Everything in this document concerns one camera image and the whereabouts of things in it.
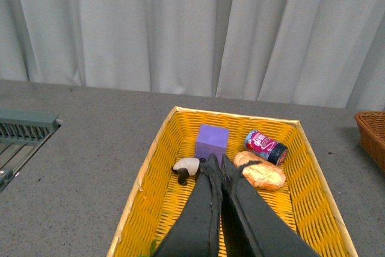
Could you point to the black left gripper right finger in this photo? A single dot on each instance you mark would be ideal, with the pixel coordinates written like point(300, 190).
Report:
point(250, 226)

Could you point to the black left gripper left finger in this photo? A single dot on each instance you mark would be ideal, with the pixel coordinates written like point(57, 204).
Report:
point(197, 230)

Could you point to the yellow woven basket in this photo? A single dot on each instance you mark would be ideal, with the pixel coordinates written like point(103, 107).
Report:
point(156, 200)

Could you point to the brown wicker basket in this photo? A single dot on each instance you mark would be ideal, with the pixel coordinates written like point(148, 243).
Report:
point(371, 127)

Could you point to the toy orange carrot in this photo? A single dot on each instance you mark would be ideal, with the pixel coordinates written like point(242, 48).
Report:
point(151, 251)

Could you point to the toy bread loaf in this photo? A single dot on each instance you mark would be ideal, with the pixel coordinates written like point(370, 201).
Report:
point(263, 175)

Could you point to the toy panda figure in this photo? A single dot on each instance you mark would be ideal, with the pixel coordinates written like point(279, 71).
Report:
point(187, 167)

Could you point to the pink drink can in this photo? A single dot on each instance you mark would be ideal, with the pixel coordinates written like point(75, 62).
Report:
point(266, 147)

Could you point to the purple foam cube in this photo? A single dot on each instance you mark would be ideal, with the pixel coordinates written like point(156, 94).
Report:
point(211, 140)

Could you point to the white curtain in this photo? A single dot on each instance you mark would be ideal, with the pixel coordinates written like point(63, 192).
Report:
point(328, 53)

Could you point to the green plastic rack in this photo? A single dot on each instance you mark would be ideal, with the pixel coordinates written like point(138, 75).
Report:
point(22, 134)

